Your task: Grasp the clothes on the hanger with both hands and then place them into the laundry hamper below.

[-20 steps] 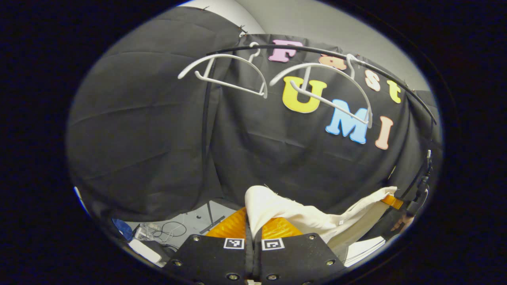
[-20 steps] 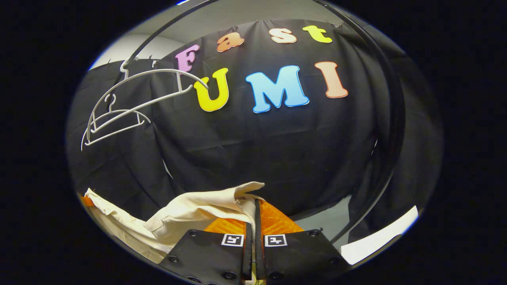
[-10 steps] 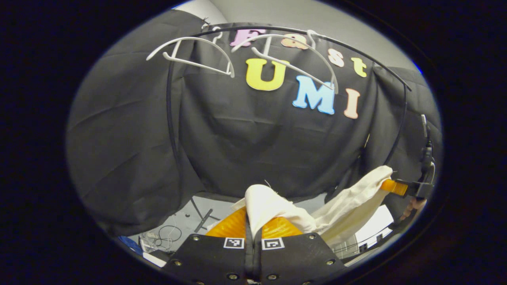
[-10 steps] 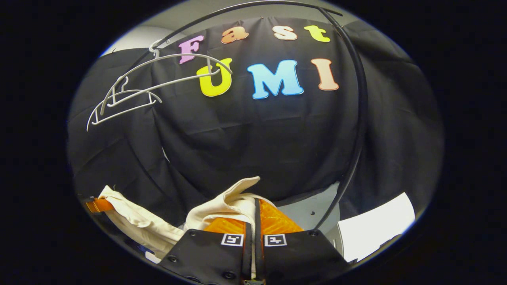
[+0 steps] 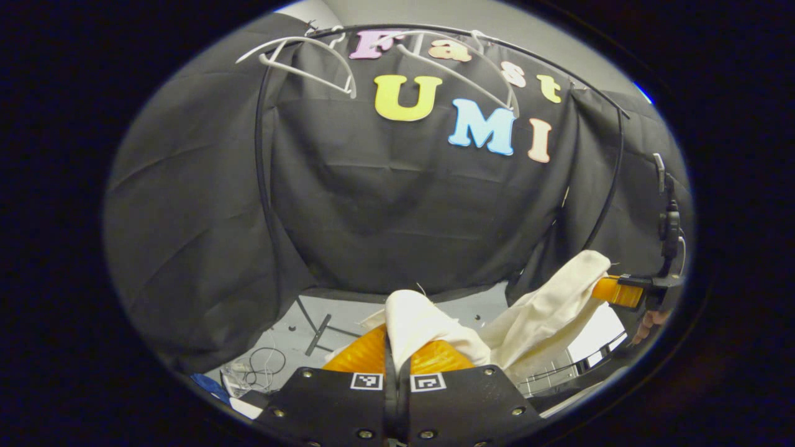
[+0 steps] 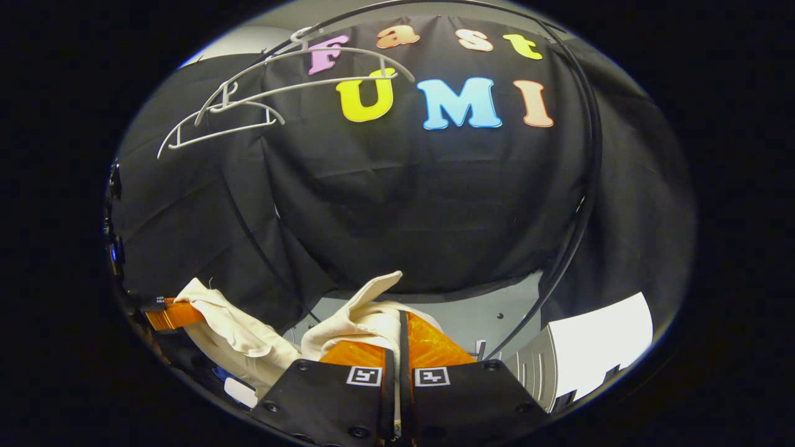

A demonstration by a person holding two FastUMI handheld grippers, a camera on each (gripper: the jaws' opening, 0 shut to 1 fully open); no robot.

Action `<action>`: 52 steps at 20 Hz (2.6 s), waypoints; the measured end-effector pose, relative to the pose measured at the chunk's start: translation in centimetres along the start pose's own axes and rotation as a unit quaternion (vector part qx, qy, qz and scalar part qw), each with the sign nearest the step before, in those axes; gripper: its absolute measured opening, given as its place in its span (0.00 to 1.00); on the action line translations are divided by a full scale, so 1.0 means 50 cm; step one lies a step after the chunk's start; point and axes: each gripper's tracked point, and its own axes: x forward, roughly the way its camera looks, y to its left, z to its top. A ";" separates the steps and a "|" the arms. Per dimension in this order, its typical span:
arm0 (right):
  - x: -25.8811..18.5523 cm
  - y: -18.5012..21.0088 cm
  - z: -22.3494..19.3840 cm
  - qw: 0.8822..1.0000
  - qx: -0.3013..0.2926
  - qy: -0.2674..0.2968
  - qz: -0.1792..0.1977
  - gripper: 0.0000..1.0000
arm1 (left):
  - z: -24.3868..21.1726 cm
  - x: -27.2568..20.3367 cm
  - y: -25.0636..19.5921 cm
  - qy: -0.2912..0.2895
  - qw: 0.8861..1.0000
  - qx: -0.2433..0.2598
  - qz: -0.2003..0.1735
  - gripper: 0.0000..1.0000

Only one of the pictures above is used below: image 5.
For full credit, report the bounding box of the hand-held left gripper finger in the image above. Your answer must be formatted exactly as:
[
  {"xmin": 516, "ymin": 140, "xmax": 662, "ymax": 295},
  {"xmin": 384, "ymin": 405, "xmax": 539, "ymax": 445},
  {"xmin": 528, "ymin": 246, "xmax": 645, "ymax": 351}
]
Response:
[
  {"xmin": 256, "ymin": 323, "xmax": 398, "ymax": 447},
  {"xmin": 397, "ymin": 338, "xmax": 547, "ymax": 447}
]

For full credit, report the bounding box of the cream shirt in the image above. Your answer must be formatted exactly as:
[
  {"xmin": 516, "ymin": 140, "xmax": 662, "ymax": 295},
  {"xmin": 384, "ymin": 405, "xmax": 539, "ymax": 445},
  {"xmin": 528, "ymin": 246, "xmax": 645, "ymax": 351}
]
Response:
[{"xmin": 323, "ymin": 250, "xmax": 612, "ymax": 382}]

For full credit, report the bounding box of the black clothes rack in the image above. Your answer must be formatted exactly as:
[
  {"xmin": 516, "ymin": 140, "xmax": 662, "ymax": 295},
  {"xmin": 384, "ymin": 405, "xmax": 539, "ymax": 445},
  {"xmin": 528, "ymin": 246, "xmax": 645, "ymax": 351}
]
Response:
[{"xmin": 255, "ymin": 24, "xmax": 631, "ymax": 358}]

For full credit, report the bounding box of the white plastic hanger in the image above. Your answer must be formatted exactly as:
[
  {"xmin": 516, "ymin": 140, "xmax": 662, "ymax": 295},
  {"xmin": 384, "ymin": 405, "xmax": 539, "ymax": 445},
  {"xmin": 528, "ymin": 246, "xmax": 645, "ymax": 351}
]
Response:
[
  {"xmin": 236, "ymin": 34, "xmax": 358, "ymax": 100},
  {"xmin": 373, "ymin": 29, "xmax": 521, "ymax": 119}
]

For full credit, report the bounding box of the white flat panel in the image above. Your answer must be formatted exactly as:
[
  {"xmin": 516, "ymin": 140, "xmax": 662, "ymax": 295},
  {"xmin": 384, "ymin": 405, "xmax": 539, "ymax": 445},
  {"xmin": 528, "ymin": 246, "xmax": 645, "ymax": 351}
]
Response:
[{"xmin": 568, "ymin": 303, "xmax": 627, "ymax": 367}]

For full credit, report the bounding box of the white paper sheet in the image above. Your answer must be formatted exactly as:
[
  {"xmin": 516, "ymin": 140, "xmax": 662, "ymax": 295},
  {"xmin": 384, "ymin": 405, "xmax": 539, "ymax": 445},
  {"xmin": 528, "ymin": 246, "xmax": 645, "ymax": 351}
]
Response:
[{"xmin": 229, "ymin": 396, "xmax": 265, "ymax": 420}]

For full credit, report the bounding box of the blue cloth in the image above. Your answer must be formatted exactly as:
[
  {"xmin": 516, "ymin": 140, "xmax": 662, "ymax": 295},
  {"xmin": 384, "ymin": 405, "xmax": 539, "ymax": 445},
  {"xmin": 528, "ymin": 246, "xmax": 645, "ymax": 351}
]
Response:
[{"xmin": 189, "ymin": 371, "xmax": 232, "ymax": 405}]

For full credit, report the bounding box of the black backdrop cloth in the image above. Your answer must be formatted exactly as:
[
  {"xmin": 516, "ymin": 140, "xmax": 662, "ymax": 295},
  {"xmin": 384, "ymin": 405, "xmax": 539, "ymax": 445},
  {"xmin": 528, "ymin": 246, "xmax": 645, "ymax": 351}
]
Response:
[{"xmin": 104, "ymin": 12, "xmax": 693, "ymax": 373}]

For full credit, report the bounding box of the tangled cable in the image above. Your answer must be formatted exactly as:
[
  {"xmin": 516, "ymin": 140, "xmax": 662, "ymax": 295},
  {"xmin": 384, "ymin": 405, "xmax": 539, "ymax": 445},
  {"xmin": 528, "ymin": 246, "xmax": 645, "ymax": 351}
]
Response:
[{"xmin": 220, "ymin": 346, "xmax": 288, "ymax": 398}]

